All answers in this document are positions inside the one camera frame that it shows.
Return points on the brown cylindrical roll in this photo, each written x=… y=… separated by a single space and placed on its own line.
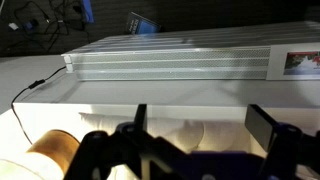
x=58 y=145

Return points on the blue book on floor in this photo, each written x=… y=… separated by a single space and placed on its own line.
x=137 y=25

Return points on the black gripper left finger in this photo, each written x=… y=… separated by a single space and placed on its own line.
x=146 y=157

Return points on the cream tufted pillow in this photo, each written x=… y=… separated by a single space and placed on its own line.
x=204 y=134

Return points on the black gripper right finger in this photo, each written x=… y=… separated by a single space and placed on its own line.
x=287 y=146

